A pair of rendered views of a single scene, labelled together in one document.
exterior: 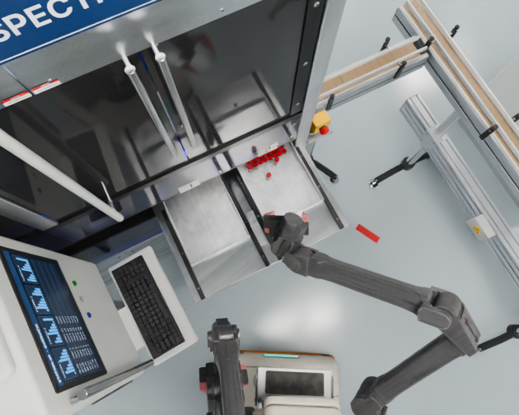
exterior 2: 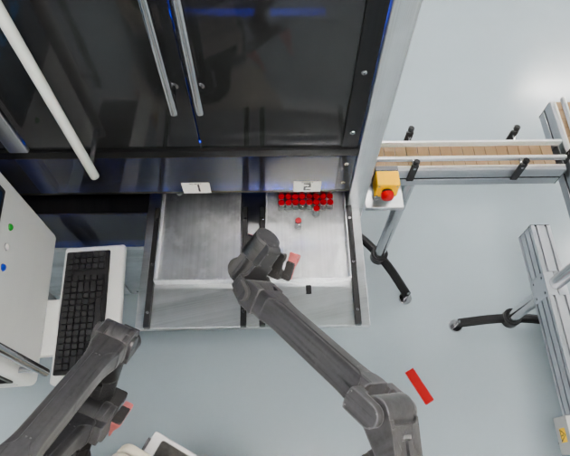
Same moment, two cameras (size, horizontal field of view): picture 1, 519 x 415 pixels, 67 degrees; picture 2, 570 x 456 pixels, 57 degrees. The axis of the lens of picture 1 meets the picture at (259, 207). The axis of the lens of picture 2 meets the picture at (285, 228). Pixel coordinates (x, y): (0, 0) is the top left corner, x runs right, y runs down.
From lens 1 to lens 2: 38 cm
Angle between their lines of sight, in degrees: 15
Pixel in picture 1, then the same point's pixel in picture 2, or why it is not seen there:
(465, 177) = not seen: outside the picture
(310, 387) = not seen: outside the picture
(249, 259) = (224, 308)
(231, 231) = (221, 266)
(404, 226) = (475, 400)
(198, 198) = (205, 213)
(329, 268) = (278, 308)
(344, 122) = (450, 235)
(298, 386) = not seen: outside the picture
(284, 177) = (317, 233)
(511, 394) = not seen: outside the picture
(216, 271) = (179, 303)
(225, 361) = (90, 354)
